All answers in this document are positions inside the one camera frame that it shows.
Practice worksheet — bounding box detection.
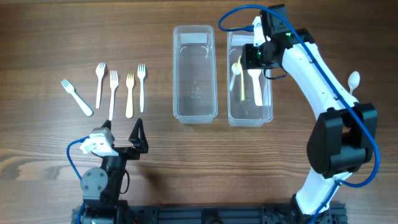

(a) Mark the white fork right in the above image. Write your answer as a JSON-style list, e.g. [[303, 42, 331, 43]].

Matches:
[[137, 64, 146, 113]]

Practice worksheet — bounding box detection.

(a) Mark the beige plastic spoon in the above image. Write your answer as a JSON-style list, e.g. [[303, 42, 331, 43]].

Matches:
[[237, 55, 246, 101]]

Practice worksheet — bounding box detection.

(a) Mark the white spoon thin handle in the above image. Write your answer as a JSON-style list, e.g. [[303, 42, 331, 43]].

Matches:
[[264, 69, 272, 106]]

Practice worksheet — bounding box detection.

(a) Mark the white spoon far right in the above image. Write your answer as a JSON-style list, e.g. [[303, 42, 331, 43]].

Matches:
[[348, 71, 361, 95]]

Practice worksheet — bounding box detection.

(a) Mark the beige plastic fork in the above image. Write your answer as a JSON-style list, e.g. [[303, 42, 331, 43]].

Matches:
[[126, 73, 134, 118]]

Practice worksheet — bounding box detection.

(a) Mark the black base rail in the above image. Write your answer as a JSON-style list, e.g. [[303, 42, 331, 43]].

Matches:
[[71, 203, 348, 224]]

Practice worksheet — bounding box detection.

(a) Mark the white spoon ridged bowl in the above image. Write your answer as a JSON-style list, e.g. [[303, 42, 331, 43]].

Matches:
[[229, 62, 241, 91]]

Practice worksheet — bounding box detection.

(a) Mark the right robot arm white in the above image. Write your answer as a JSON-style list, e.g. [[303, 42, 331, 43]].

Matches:
[[241, 4, 381, 223]]

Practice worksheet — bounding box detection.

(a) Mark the left blue cable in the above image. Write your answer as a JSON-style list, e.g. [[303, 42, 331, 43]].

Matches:
[[65, 136, 90, 224]]

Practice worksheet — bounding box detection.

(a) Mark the clear container left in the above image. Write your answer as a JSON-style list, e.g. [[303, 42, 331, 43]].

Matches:
[[173, 25, 218, 124]]

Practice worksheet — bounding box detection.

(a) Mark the white fork middle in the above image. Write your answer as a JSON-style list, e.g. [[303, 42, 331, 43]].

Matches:
[[109, 70, 119, 121]]

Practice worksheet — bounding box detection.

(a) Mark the white fork far left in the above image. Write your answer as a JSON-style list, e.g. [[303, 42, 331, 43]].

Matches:
[[61, 80, 93, 116]]

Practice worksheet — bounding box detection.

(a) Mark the clear container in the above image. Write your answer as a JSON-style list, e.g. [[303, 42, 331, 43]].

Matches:
[[173, 25, 218, 124], [227, 31, 274, 127]]

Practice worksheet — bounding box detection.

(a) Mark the clear container right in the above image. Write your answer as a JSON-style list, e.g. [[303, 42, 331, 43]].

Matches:
[[227, 31, 274, 127]]

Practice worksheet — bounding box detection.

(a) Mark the white fork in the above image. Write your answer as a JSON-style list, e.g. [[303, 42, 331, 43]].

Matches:
[[137, 64, 146, 113], [61, 80, 93, 116], [96, 62, 106, 109], [109, 70, 119, 121]]

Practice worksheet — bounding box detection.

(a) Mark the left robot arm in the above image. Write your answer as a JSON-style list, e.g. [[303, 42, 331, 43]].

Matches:
[[76, 118, 149, 224]]

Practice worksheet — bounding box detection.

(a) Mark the white spoon wide handle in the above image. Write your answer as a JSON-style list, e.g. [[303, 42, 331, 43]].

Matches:
[[247, 69, 263, 106]]

